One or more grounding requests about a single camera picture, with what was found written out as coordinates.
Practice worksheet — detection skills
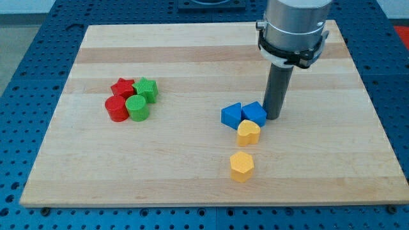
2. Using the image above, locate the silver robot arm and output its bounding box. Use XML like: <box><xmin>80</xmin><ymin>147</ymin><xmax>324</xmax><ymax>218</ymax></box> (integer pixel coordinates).
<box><xmin>256</xmin><ymin>0</ymin><xmax>332</xmax><ymax>69</ymax></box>

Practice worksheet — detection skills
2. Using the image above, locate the yellow heart block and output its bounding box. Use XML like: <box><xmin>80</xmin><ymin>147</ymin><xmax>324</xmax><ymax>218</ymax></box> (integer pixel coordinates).
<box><xmin>236</xmin><ymin>119</ymin><xmax>261</xmax><ymax>146</ymax></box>

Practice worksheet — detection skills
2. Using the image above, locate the yellow hexagon block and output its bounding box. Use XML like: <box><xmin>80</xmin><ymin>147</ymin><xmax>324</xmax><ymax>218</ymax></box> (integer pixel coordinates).
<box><xmin>230</xmin><ymin>151</ymin><xmax>254</xmax><ymax>183</ymax></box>

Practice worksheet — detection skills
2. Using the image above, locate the blue triangle block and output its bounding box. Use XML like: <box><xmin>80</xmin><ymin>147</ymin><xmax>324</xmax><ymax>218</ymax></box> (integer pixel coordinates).
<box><xmin>220</xmin><ymin>103</ymin><xmax>242</xmax><ymax>130</ymax></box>

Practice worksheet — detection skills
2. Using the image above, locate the blue pentagon block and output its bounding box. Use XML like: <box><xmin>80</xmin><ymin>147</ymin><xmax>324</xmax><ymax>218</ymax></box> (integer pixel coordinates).
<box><xmin>242</xmin><ymin>102</ymin><xmax>266</xmax><ymax>127</ymax></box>

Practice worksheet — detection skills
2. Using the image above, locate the wooden board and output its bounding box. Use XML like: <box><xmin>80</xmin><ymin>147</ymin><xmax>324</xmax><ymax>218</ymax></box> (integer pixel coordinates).
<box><xmin>20</xmin><ymin>20</ymin><xmax>408</xmax><ymax>208</ymax></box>

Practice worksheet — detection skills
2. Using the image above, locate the green star block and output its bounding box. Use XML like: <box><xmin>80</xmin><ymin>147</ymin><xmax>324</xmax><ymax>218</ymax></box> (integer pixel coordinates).
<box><xmin>132</xmin><ymin>77</ymin><xmax>158</xmax><ymax>104</ymax></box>

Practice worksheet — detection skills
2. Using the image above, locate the green cylinder block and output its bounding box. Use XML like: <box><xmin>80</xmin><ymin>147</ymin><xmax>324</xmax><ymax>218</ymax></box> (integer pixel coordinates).
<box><xmin>125</xmin><ymin>95</ymin><xmax>150</xmax><ymax>122</ymax></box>

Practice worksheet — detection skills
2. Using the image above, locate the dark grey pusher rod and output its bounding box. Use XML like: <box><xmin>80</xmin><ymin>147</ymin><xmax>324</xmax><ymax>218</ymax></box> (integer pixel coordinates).
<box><xmin>263</xmin><ymin>64</ymin><xmax>293</xmax><ymax>120</ymax></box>

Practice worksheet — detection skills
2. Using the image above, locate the red star block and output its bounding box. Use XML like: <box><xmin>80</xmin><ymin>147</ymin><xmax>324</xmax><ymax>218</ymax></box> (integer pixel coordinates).
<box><xmin>111</xmin><ymin>78</ymin><xmax>135</xmax><ymax>99</ymax></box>

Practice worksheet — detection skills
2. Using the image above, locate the red cylinder block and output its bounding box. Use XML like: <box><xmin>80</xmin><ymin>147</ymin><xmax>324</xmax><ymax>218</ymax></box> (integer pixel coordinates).
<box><xmin>104</xmin><ymin>95</ymin><xmax>129</xmax><ymax>122</ymax></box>

